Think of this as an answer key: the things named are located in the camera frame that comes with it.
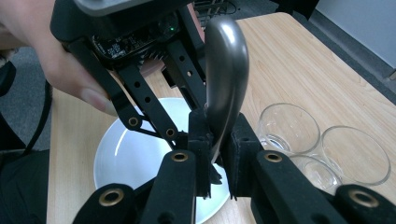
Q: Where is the clear drinking glass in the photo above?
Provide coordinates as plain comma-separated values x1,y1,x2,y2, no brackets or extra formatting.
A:
319,125,392,188
257,102,321,158
288,154,344,193

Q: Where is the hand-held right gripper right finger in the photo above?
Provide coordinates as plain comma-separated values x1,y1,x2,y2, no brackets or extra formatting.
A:
221,112,347,224

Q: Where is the steel table knife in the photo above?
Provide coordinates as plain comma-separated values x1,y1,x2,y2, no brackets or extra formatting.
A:
204,16,250,165

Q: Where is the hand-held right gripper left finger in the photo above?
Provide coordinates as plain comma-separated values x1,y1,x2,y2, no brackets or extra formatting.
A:
139,108,222,224

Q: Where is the left hand-held gripper cable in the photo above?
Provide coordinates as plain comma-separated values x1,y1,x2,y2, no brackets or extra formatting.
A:
22,78,54,157

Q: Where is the black wire cutlery basket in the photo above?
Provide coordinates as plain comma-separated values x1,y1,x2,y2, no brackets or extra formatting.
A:
194,0,239,24

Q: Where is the white plate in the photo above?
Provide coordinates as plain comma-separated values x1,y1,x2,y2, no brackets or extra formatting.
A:
92,97,232,224

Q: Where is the white panel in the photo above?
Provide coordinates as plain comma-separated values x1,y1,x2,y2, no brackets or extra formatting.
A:
314,0,396,70

